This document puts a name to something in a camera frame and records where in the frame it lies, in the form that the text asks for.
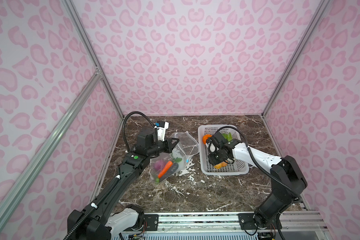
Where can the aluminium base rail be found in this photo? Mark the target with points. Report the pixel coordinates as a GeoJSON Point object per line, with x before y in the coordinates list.
{"type": "Point", "coordinates": [295, 225]}

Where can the aluminium corner post left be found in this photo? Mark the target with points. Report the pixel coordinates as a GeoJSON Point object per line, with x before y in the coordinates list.
{"type": "Point", "coordinates": [79, 26]}

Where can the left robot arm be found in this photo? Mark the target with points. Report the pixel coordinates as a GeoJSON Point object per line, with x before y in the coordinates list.
{"type": "Point", "coordinates": [90, 223]}

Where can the dark toy eggplant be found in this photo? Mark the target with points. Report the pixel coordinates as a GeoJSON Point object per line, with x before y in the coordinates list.
{"type": "Point", "coordinates": [170, 173]}

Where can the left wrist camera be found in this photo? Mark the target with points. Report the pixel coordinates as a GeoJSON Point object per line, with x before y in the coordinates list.
{"type": "Point", "coordinates": [161, 127]}

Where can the purple toy onion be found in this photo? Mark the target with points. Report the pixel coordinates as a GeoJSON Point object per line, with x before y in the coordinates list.
{"type": "Point", "coordinates": [159, 165]}

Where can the aluminium corner post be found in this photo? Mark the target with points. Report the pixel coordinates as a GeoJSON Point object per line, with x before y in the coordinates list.
{"type": "Point", "coordinates": [309, 31]}
{"type": "Point", "coordinates": [79, 26]}

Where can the aluminium diagonal wall bar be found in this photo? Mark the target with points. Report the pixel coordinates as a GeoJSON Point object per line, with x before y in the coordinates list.
{"type": "Point", "coordinates": [21, 186]}

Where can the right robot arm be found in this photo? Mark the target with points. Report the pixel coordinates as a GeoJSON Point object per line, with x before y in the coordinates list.
{"type": "Point", "coordinates": [287, 179]}

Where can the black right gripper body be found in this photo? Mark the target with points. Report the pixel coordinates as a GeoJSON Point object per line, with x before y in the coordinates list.
{"type": "Point", "coordinates": [216, 157]}

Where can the yellow toy potato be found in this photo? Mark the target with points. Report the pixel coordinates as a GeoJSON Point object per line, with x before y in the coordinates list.
{"type": "Point", "coordinates": [221, 165]}

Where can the orange toy carrot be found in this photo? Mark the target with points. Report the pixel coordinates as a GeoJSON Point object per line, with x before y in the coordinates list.
{"type": "Point", "coordinates": [170, 165]}

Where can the clear zip top bag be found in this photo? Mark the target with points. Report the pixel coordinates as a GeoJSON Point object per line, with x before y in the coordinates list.
{"type": "Point", "coordinates": [186, 149]}

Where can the white perforated plastic basket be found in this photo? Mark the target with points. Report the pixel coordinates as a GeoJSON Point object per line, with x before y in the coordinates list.
{"type": "Point", "coordinates": [235, 169]}

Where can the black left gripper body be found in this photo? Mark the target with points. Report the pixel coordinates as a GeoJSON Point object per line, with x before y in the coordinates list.
{"type": "Point", "coordinates": [159, 147]}

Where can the green toy lettuce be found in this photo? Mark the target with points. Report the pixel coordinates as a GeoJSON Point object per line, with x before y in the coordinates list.
{"type": "Point", "coordinates": [228, 136]}

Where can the aluminium corner post right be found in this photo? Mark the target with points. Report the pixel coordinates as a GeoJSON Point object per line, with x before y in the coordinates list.
{"type": "Point", "coordinates": [309, 31]}

